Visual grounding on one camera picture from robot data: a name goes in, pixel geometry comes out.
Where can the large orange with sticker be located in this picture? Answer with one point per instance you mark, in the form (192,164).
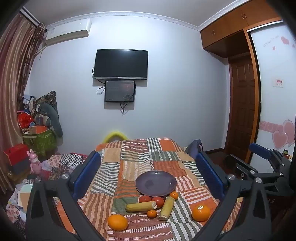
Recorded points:
(200,213)

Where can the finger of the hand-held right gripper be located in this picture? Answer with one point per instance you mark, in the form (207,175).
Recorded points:
(240,166)
(260,149)

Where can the white wardrobe door with hearts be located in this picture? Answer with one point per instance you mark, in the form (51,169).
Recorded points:
(275,92)

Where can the plain large orange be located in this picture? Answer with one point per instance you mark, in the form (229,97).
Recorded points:
(117,222)

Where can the grey plush toy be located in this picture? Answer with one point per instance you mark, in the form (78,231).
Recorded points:
(52,115)

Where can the wooden overhead cabinet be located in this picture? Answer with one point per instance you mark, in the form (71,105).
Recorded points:
(231,27)

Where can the checkered patchwork quilt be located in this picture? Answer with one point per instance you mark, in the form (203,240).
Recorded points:
(60,163)

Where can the green storage box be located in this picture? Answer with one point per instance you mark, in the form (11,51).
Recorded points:
(39,140)

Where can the blue chair back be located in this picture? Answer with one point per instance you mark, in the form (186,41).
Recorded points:
(194,148)

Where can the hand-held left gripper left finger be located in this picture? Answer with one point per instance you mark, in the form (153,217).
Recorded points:
(89,170)

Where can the red plastic bag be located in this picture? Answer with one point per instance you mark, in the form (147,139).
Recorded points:
(25,120)

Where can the purple round plate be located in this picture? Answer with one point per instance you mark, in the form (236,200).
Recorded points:
(156,183)

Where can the striped patchwork blanket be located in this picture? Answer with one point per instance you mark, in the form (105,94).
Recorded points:
(129,166)

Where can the small black wall monitor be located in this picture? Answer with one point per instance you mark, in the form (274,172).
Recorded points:
(119,90)

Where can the greenish sugarcane piece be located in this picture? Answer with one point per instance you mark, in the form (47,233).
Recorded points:
(167,208)

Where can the red tomato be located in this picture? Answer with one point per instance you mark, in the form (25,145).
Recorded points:
(145,198)
(159,201)

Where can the striped brown curtain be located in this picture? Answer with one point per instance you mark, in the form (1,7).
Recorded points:
(13,81)

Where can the small tangerine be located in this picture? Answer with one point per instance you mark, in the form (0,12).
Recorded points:
(152,213)
(174,195)

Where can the pink toy rabbit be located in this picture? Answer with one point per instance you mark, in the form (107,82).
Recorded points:
(34,163)

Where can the white air conditioner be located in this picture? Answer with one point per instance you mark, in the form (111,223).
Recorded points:
(67,32)

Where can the yellow sugarcane piece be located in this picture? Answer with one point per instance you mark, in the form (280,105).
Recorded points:
(141,206)

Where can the red box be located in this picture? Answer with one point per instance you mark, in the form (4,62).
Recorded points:
(16,154)

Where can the black wall television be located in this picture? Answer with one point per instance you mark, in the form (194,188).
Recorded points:
(120,63)

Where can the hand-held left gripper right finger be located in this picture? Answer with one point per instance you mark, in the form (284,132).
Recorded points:
(209,173)

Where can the brown wooden door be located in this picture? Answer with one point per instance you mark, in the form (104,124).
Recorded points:
(242,104)

